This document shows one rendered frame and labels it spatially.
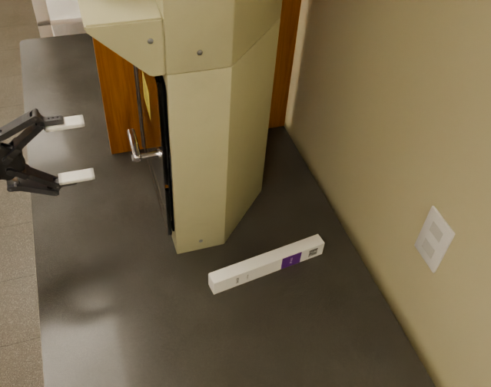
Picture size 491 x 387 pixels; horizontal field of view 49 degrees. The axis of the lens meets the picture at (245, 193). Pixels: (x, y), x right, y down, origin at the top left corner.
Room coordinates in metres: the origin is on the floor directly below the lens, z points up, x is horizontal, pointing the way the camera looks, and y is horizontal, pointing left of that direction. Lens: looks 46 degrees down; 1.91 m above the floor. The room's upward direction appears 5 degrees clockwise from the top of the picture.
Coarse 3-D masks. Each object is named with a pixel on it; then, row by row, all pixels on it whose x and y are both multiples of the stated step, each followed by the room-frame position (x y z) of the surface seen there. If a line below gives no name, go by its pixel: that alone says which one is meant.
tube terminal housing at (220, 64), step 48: (192, 0) 0.75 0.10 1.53; (240, 0) 0.79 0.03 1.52; (192, 48) 0.75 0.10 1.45; (240, 48) 0.80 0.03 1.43; (192, 96) 0.75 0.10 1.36; (240, 96) 0.81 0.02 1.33; (192, 144) 0.75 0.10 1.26; (240, 144) 0.82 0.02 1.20; (192, 192) 0.75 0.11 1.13; (240, 192) 0.84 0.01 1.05; (192, 240) 0.75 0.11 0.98
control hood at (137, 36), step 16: (80, 0) 0.77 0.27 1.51; (96, 0) 0.77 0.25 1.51; (112, 0) 0.78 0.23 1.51; (128, 0) 0.78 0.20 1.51; (144, 0) 0.78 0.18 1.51; (96, 16) 0.72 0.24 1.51; (112, 16) 0.73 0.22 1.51; (128, 16) 0.73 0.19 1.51; (144, 16) 0.73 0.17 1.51; (160, 16) 0.74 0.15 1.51; (96, 32) 0.70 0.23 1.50; (112, 32) 0.71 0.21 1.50; (128, 32) 0.71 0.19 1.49; (144, 32) 0.72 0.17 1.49; (160, 32) 0.73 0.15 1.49; (112, 48) 0.70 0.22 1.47; (128, 48) 0.71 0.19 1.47; (144, 48) 0.72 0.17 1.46; (160, 48) 0.73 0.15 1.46; (144, 64) 0.72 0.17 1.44; (160, 64) 0.73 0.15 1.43
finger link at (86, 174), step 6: (90, 168) 0.79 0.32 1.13; (60, 174) 0.76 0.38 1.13; (66, 174) 0.77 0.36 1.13; (72, 174) 0.77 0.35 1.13; (78, 174) 0.77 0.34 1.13; (84, 174) 0.77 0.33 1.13; (90, 174) 0.77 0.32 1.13; (60, 180) 0.75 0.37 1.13; (66, 180) 0.75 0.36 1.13; (72, 180) 0.75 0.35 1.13; (78, 180) 0.75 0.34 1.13; (84, 180) 0.76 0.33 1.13
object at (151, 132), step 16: (160, 80) 0.75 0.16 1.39; (160, 96) 0.74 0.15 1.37; (144, 112) 0.93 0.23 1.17; (160, 112) 0.74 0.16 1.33; (144, 128) 0.96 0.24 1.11; (160, 128) 0.74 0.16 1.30; (144, 144) 1.00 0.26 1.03; (160, 144) 0.75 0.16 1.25; (160, 160) 0.77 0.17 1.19; (160, 176) 0.78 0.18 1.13; (160, 192) 0.80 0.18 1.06
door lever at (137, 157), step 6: (132, 132) 0.82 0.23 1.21; (132, 138) 0.81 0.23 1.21; (132, 144) 0.79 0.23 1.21; (132, 150) 0.77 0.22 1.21; (138, 150) 0.77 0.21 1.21; (156, 150) 0.79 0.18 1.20; (132, 156) 0.76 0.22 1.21; (138, 156) 0.76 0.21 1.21; (144, 156) 0.76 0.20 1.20; (150, 156) 0.77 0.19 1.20; (156, 156) 0.77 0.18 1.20
